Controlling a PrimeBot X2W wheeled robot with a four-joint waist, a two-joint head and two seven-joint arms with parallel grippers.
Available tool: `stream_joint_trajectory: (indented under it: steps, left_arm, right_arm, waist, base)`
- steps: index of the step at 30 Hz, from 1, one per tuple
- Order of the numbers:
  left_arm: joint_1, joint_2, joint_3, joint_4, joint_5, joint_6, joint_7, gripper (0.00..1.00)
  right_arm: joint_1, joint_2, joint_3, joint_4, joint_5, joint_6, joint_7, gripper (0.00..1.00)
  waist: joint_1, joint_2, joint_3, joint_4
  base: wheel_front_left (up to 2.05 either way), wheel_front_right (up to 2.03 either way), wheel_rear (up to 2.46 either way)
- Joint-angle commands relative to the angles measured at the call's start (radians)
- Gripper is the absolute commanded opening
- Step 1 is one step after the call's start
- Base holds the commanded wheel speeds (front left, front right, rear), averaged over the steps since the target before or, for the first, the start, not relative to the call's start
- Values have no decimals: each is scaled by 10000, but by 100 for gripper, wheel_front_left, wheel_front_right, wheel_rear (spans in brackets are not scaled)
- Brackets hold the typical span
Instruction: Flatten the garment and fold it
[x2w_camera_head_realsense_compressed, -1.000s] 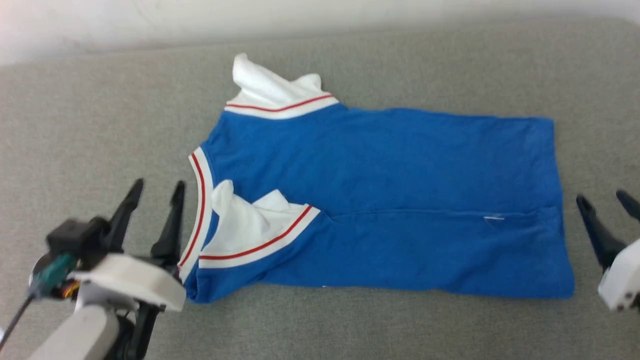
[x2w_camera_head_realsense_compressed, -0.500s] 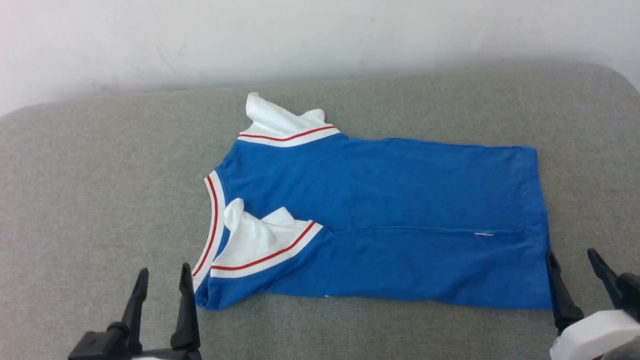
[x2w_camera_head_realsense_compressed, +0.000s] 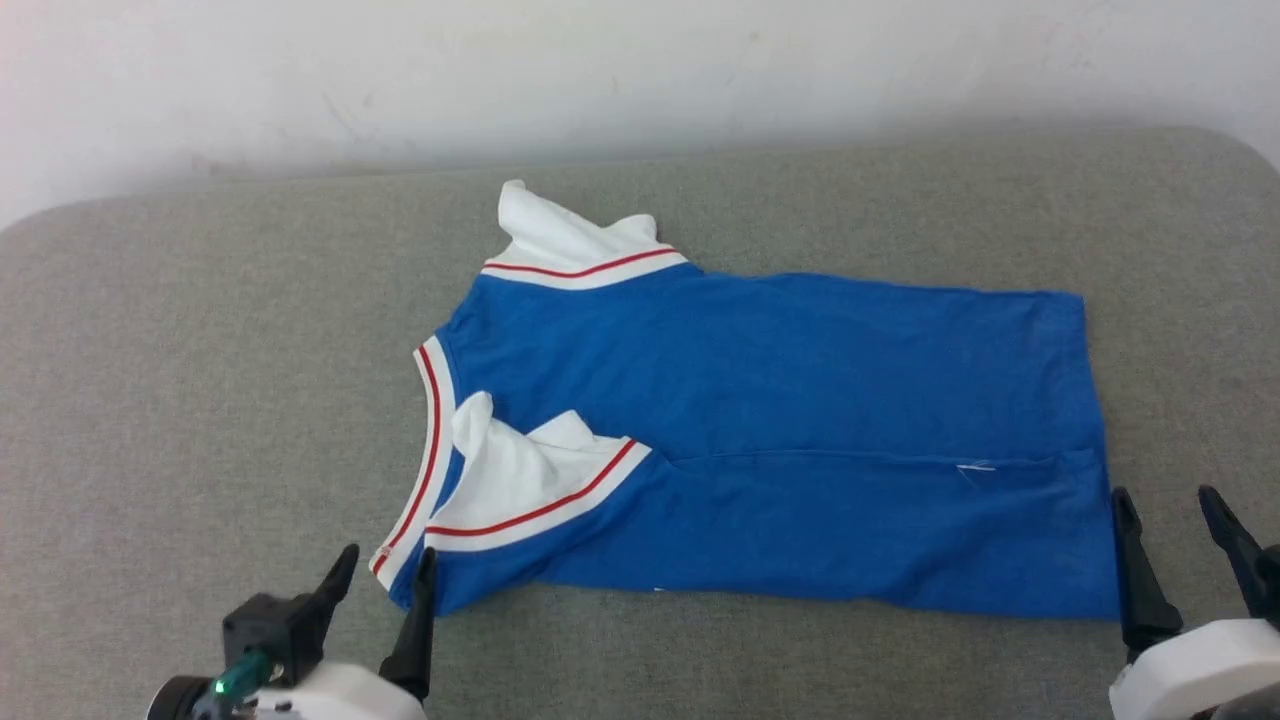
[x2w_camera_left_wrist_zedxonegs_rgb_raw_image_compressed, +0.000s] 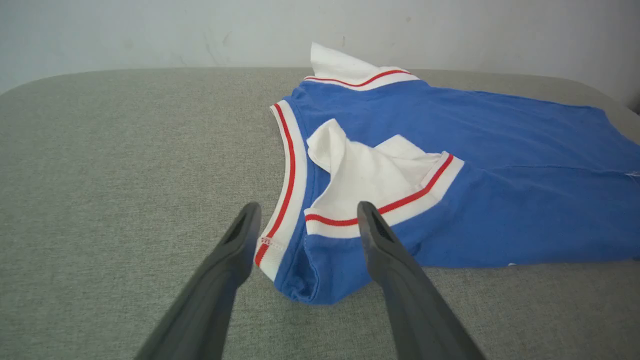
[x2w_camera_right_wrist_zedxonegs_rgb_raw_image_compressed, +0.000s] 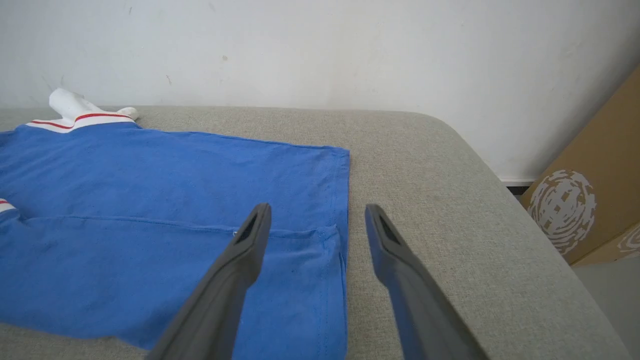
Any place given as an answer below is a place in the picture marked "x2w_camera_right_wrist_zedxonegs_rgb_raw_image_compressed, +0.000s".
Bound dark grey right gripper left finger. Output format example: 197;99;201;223
145;203;273;360

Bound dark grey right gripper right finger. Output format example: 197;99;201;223
364;203;488;360

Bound blue polo shirt white collar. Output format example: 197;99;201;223
0;88;351;360

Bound small printed cardboard box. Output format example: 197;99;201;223
571;222;640;269

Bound large printed cardboard box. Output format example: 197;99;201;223
520;65;640;266

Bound wall baseboard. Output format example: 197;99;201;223
499;176;539;196

